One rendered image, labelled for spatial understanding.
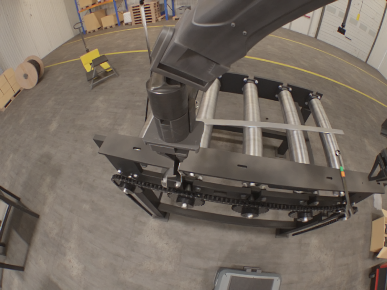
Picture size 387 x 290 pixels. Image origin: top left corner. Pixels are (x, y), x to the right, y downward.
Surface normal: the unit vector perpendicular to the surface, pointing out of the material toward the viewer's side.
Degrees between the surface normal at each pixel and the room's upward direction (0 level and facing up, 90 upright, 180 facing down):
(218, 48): 118
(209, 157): 0
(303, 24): 90
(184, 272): 0
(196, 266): 0
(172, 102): 90
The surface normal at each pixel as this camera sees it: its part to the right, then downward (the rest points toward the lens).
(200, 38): -0.19, 0.97
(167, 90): -0.02, -0.58
